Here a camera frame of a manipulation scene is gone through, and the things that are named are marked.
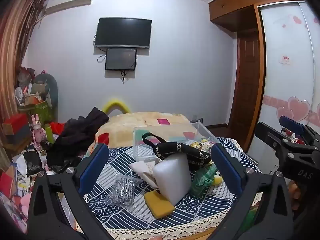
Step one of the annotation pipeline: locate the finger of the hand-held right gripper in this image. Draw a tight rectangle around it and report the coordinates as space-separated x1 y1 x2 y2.
255 122 289 155
279 116 320 142

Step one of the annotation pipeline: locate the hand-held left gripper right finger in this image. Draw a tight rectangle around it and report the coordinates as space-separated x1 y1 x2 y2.
207 142 294 240

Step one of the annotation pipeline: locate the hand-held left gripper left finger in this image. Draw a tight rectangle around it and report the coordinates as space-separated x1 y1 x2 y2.
27 143 112 240

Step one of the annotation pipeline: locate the clear plastic box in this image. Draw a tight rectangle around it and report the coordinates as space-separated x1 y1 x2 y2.
133 120 220 163

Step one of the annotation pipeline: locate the white foam block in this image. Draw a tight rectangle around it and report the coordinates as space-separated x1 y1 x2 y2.
152 154 192 205

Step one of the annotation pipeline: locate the person's right hand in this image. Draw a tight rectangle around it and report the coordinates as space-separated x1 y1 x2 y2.
287 181 300 211

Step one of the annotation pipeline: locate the blue wave pattern tablecloth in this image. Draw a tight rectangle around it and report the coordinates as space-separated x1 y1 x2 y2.
81 136 263 240

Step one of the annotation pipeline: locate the green mesh cloth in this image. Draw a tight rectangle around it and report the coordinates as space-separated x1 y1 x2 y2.
191 164 218 197

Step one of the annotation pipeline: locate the yellow white plush toy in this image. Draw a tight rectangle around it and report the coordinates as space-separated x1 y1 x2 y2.
189 139 213 153

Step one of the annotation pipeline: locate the white heart print sliding door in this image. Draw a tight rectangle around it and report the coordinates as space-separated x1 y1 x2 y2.
257 1 320 155

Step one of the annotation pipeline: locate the black clothes pile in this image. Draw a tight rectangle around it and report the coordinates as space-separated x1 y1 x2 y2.
46 107 110 173

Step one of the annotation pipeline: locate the clear bag of silver pieces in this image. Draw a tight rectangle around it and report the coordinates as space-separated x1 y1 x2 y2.
105 176 142 208

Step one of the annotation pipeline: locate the red cloth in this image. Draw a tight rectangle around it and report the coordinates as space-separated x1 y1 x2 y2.
51 122 67 136

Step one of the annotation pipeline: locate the beige cloth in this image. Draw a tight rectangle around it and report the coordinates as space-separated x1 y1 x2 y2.
129 161 161 188

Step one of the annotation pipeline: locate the green cylinder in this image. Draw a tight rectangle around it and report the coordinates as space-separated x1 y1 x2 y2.
44 124 54 143

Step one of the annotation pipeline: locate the brown wooden door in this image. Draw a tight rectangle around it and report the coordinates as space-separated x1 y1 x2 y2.
229 34 261 128

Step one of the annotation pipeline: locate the black plastic bag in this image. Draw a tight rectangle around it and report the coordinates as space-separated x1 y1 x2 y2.
23 151 43 176

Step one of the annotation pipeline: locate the beige printed blanket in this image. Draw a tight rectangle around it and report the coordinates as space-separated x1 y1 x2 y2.
86 112 200 156

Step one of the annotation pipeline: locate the pink bunny plush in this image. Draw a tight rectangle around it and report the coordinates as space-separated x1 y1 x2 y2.
31 114 47 151

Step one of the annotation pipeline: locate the green paper bag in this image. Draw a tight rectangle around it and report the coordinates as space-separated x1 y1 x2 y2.
19 101 55 123

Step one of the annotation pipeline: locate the yellow sponge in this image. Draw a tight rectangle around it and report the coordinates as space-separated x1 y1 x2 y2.
144 191 176 219

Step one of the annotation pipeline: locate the red grey box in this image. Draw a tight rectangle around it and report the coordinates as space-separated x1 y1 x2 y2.
3 113 32 144

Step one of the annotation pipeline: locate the wooden overhead cabinet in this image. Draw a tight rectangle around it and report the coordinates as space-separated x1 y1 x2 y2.
208 0 312 33

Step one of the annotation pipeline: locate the striped brown curtain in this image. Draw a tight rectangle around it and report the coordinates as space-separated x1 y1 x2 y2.
0 0 48 120

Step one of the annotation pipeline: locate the white air conditioner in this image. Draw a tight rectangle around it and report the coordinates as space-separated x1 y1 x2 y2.
45 0 92 14

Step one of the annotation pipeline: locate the black patterned strap bag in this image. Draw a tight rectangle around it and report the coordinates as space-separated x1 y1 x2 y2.
142 132 213 173

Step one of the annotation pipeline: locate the small black wall monitor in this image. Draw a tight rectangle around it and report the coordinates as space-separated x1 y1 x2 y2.
105 48 138 71

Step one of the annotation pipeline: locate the black wall television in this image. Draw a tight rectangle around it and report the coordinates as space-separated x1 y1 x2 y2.
94 17 152 49

